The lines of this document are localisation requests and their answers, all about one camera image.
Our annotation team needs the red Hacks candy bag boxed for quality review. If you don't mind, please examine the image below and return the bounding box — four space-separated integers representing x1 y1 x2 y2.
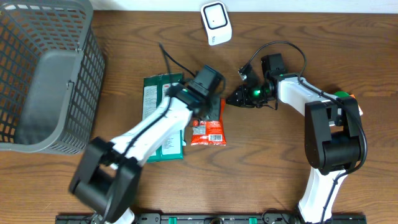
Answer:
191 99 226 146

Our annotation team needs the green 3M gloves pack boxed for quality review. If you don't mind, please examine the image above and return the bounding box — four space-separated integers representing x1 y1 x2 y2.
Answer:
142 73 186 162

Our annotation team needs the green lid jar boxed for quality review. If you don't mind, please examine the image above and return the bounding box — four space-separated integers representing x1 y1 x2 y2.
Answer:
334 91 350 98

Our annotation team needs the small orange carton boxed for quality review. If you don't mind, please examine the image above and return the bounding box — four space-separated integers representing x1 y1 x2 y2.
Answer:
350 94 364 116

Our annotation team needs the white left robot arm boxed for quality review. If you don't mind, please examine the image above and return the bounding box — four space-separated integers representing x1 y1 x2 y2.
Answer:
69 82 218 223

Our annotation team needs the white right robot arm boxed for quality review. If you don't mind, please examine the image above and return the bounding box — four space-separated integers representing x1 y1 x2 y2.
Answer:
226 73 367 223

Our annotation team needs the white barcode scanner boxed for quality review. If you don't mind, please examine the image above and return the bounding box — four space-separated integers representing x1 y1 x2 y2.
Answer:
200 1 233 46

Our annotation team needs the grey plastic mesh basket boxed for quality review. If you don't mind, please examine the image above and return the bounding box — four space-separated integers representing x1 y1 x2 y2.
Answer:
1 0 105 155

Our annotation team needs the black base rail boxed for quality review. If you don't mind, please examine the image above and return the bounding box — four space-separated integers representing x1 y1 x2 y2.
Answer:
55 212 367 224

